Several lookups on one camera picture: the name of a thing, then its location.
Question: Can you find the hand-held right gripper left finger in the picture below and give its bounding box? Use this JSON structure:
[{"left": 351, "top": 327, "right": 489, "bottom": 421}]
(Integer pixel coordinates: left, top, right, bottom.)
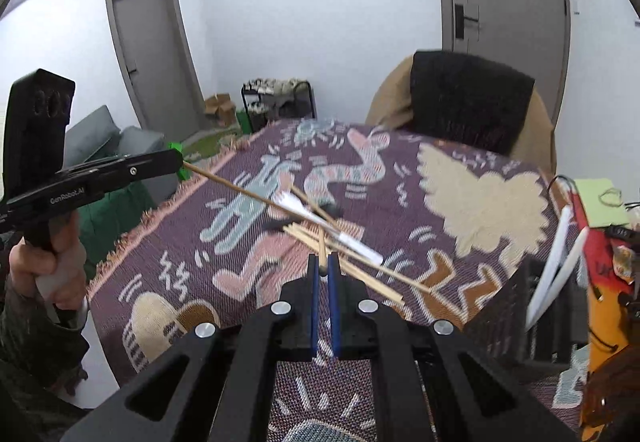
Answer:
[{"left": 60, "top": 255, "right": 321, "bottom": 442}]

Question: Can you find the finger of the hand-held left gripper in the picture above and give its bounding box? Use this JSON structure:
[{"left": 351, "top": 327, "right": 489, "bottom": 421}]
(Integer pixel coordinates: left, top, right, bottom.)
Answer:
[{"left": 106, "top": 148, "right": 184, "bottom": 197}]

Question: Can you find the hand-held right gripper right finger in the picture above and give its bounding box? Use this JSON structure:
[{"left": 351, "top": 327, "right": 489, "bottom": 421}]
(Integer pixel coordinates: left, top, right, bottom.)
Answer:
[{"left": 327, "top": 252, "right": 581, "bottom": 442}]

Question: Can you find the green paper sheet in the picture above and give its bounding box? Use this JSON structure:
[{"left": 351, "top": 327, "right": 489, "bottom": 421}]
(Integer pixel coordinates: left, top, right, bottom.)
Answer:
[{"left": 574, "top": 178, "right": 632, "bottom": 227}]

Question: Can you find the person's left hand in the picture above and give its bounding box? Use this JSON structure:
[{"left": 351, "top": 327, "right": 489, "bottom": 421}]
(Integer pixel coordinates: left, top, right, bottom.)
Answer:
[{"left": 9, "top": 212, "right": 90, "bottom": 310}]

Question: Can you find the bright green plastic item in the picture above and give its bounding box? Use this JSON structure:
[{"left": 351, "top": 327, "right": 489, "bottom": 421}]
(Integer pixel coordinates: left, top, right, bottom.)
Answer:
[{"left": 169, "top": 141, "right": 188, "bottom": 181}]

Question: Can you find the black cable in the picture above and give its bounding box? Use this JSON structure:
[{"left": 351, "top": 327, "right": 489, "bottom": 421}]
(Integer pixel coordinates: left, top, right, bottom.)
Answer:
[{"left": 546, "top": 175, "right": 576, "bottom": 203}]

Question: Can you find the grey sofa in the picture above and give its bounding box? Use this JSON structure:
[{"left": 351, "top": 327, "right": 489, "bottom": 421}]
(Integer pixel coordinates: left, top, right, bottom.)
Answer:
[{"left": 62, "top": 105, "right": 166, "bottom": 203}]

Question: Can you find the black cloth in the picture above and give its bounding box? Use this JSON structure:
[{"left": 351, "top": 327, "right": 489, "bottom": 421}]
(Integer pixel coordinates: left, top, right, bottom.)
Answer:
[{"left": 409, "top": 50, "right": 536, "bottom": 155}]

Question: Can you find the red orange printed sheet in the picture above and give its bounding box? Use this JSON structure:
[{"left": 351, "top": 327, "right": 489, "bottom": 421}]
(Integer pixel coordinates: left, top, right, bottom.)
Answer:
[{"left": 570, "top": 192, "right": 640, "bottom": 442}]

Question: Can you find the person's left forearm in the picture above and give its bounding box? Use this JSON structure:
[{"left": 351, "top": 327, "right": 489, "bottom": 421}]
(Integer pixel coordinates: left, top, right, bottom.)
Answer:
[{"left": 0, "top": 272, "right": 91, "bottom": 442}]

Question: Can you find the black shoe rack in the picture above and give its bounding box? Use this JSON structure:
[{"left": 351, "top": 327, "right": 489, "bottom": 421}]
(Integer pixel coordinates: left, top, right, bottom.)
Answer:
[{"left": 241, "top": 78, "right": 317, "bottom": 133}]

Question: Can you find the tan chair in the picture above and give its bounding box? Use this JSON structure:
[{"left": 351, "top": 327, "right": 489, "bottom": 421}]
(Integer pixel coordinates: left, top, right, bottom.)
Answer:
[{"left": 365, "top": 55, "right": 558, "bottom": 173}]

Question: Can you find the printed blanket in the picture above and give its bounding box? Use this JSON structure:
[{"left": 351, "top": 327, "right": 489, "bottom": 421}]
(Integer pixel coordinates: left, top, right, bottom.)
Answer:
[{"left": 87, "top": 117, "right": 591, "bottom": 442}]

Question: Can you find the black utensil holder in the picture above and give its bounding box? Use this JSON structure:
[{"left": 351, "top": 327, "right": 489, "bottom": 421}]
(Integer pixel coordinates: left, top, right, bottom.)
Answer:
[{"left": 465, "top": 255, "right": 588, "bottom": 375}]

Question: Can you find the black door lock handle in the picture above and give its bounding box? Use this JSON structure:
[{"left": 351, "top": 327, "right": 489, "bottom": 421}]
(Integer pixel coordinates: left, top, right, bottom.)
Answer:
[{"left": 455, "top": 5, "right": 481, "bottom": 40}]

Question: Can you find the white plastic utensil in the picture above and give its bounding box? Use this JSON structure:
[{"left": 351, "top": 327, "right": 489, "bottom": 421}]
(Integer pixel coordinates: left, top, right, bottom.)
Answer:
[
  {"left": 527, "top": 206, "right": 573, "bottom": 325},
  {"left": 529, "top": 229, "right": 588, "bottom": 328},
  {"left": 332, "top": 232, "right": 385, "bottom": 264}
]

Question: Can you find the green floor rug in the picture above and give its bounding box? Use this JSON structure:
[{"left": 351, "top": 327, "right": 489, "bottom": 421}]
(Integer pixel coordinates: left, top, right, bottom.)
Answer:
[{"left": 182, "top": 125, "right": 241, "bottom": 158}]

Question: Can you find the plain grey door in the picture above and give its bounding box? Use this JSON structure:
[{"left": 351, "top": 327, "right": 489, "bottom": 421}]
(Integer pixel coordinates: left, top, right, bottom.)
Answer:
[{"left": 104, "top": 0, "right": 206, "bottom": 143}]

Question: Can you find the cardboard box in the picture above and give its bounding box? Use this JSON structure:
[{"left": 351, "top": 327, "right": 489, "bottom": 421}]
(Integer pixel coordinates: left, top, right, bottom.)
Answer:
[{"left": 204, "top": 94, "right": 236, "bottom": 128}]

